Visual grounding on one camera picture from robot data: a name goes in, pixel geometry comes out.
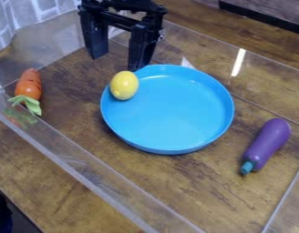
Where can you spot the purple toy eggplant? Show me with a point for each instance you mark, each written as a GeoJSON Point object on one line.
{"type": "Point", "coordinates": [271, 138]}

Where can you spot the orange toy carrot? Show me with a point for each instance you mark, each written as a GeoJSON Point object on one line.
{"type": "Point", "coordinates": [28, 91]}

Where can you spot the yellow toy lemon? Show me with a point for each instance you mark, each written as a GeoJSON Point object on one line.
{"type": "Point", "coordinates": [124, 85]}

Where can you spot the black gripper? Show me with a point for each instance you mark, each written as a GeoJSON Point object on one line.
{"type": "Point", "coordinates": [95, 13]}

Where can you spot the clear acrylic enclosure wall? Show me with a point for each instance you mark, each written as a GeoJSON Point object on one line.
{"type": "Point", "coordinates": [79, 181]}

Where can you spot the blue round tray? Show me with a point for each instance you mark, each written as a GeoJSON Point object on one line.
{"type": "Point", "coordinates": [179, 113]}

